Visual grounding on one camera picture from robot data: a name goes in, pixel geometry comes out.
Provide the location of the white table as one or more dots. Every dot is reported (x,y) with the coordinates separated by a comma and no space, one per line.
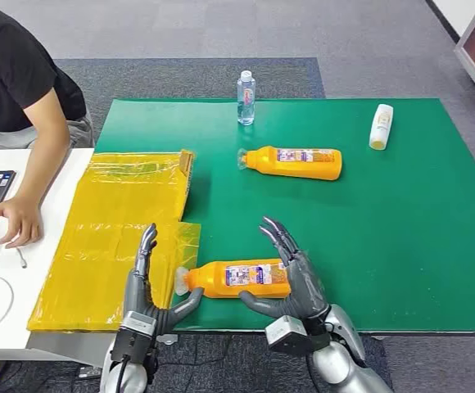
(57,184)

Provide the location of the clear water bottle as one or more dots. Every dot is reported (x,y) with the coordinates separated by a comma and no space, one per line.
(246,100)

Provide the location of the yellow plastic sheet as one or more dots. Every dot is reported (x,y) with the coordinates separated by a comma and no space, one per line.
(98,217)

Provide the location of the white plastic bottle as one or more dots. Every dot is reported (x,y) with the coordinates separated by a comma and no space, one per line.
(381,126)

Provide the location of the orange bottle with printed label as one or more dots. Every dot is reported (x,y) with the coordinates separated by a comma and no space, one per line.
(213,277)
(299,167)

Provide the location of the person's hand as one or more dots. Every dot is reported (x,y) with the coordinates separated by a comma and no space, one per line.
(20,219)

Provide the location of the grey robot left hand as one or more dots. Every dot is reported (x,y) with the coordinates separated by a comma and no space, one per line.
(137,295)

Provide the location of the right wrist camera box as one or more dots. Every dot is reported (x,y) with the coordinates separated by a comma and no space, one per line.
(286,335)

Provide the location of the white table bracket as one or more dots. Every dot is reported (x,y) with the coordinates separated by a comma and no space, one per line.
(167,339)

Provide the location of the person's forearm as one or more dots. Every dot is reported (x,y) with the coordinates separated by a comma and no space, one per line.
(45,157)

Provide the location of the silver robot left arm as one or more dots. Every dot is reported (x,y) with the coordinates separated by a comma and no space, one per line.
(135,381)

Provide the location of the green table mat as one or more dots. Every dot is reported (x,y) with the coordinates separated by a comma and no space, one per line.
(385,244)

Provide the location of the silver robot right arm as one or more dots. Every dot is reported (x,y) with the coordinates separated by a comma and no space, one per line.
(340,363)

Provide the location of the person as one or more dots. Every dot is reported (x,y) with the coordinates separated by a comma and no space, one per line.
(8,65)

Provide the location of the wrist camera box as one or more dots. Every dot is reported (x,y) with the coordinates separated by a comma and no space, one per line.
(135,336)
(286,335)

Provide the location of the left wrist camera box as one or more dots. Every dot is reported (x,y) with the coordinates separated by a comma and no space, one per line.
(135,336)

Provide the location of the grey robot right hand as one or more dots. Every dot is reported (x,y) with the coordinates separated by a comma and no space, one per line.
(303,287)

